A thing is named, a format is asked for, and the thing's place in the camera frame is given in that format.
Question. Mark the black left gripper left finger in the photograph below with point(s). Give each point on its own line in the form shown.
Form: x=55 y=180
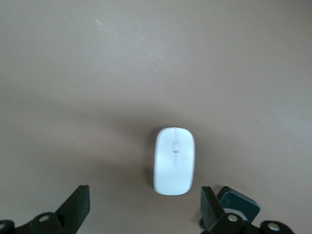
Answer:
x=73 y=209

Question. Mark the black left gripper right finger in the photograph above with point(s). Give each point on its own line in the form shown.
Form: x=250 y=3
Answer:
x=212 y=214

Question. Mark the white computer mouse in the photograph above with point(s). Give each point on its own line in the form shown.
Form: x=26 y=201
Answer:
x=174 y=170

